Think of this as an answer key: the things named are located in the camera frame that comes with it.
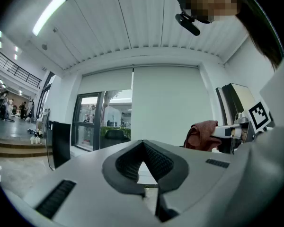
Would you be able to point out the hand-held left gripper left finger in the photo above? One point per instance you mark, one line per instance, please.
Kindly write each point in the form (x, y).
(90, 185)

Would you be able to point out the cluster of white bottles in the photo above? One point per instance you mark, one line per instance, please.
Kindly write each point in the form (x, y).
(36, 139)

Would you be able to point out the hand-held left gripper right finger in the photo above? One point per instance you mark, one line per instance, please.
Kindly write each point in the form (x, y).
(198, 174)

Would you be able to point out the person's head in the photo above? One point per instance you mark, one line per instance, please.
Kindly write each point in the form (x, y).
(210, 3)

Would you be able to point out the round ceiling fixture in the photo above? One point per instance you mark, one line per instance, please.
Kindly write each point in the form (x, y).
(44, 46)

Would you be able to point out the person's right forearm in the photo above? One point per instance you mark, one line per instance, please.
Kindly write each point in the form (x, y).
(280, 86)

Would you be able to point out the wide white roller blind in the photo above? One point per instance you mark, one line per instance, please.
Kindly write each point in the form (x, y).
(170, 103)

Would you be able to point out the long ceiling light tube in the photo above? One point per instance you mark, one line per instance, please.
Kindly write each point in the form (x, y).
(49, 13)

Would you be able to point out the red-brown cloth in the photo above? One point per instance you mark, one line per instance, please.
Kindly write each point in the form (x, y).
(200, 136)

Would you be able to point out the large black screen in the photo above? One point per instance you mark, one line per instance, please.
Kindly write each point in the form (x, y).
(60, 143)

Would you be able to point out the narrow white roller blind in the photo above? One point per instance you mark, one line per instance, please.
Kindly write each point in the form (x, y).
(106, 80)

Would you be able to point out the dark leaning boards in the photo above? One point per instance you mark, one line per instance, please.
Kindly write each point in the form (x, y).
(236, 100)

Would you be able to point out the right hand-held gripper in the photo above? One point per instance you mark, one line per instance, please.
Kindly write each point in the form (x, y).
(260, 117)

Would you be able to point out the black head-mounted camera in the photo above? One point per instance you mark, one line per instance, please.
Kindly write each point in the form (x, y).
(189, 25)

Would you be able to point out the wooden step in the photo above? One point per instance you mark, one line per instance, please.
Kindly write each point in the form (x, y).
(14, 150)

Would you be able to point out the black balcony railing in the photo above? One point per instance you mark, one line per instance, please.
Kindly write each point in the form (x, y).
(19, 68)

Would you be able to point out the dark window frame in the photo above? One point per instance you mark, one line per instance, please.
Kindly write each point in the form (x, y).
(98, 119)

